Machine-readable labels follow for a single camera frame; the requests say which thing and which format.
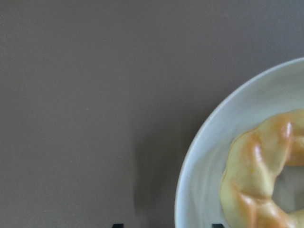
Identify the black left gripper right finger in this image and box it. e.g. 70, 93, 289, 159
212, 223, 224, 228

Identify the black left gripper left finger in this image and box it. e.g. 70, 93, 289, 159
112, 223, 124, 228

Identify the glazed twisted ring donut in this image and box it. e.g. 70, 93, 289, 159
220, 110, 304, 228

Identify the white round plate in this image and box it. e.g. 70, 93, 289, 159
175, 58, 304, 228

